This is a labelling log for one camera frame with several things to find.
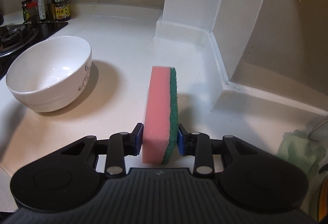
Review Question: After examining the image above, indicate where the green cloth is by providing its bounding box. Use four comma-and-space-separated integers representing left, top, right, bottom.
276, 130, 327, 180

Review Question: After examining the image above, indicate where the dark jar red label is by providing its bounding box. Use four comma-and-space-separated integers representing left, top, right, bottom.
21, 0, 38, 22

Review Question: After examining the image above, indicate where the black gas stove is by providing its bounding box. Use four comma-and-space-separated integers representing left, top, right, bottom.
0, 22, 68, 78

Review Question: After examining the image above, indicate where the white ceramic bowl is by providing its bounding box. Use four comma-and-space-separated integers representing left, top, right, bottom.
6, 36, 92, 113

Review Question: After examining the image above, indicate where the pink and green sponge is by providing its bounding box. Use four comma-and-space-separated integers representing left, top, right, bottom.
142, 66, 178, 165

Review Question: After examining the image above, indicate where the jar with yellow label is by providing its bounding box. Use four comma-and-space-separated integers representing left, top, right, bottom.
55, 0, 71, 21

